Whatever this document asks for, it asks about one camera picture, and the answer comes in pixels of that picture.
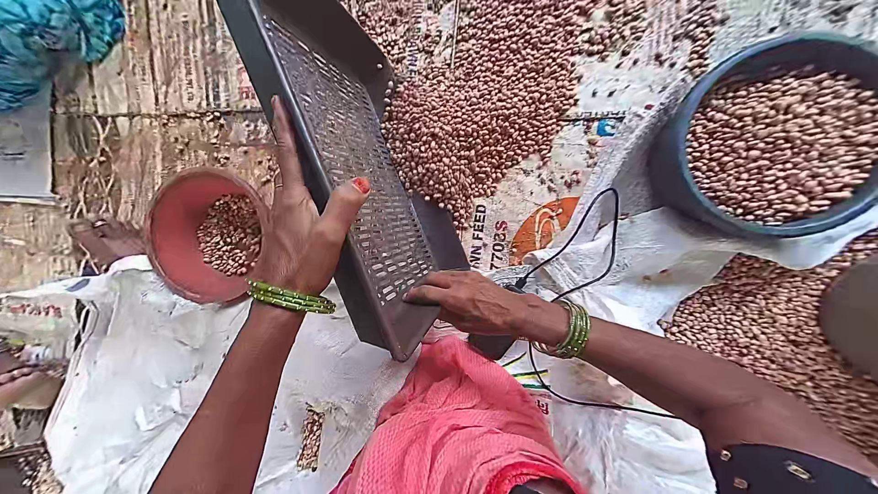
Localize large pile of peanuts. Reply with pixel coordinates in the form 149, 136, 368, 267
346, 0, 728, 231

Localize spread heap of peanuts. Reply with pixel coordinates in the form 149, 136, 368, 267
658, 230, 878, 467

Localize printed sack ground sheet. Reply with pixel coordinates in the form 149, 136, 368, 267
0, 0, 878, 296

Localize red plastic bowl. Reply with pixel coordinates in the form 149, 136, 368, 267
145, 166, 271, 305

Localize peanuts inside red bowl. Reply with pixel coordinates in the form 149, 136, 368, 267
197, 193, 263, 277

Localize dark gray round container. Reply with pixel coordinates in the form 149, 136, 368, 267
819, 252, 878, 380

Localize blue plastic bag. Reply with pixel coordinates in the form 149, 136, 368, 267
0, 0, 126, 112

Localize small black box device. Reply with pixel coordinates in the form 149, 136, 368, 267
468, 285, 525, 361

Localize gray flat sheet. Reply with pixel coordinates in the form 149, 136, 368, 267
0, 77, 56, 204

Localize person's right hand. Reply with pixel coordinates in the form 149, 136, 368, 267
403, 269, 572, 346

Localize person's body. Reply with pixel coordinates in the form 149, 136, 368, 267
329, 335, 587, 494

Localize person's right forearm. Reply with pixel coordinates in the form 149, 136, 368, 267
535, 298, 878, 494

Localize person's left forearm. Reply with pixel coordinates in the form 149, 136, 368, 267
148, 280, 336, 494

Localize black cable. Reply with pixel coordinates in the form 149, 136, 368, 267
516, 187, 681, 420

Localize blue-gray plastic tub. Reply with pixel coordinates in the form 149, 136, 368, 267
648, 31, 878, 240

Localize dark gray slotted sieve tray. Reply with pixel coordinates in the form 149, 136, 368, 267
217, 0, 471, 362

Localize person's left hand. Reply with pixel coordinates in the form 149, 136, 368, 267
248, 95, 372, 297

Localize white crumpled woven sack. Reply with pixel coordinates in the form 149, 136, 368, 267
473, 72, 878, 494

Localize peanuts inside blue-gray tub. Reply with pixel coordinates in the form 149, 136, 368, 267
686, 67, 878, 226

